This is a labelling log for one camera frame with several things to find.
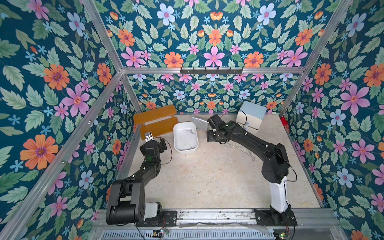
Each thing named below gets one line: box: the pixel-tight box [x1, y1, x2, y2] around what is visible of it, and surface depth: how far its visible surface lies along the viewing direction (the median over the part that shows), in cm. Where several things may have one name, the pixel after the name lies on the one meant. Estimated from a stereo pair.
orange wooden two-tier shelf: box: [133, 104, 179, 141], surface depth 114 cm
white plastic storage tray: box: [173, 121, 199, 155], surface depth 109 cm
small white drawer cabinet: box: [236, 100, 267, 135], surface depth 106 cm
